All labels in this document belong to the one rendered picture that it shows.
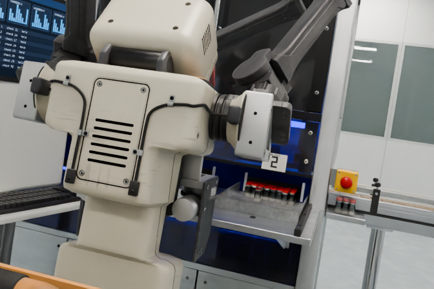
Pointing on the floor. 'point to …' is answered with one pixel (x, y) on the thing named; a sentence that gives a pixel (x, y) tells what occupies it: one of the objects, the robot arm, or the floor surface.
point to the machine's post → (330, 122)
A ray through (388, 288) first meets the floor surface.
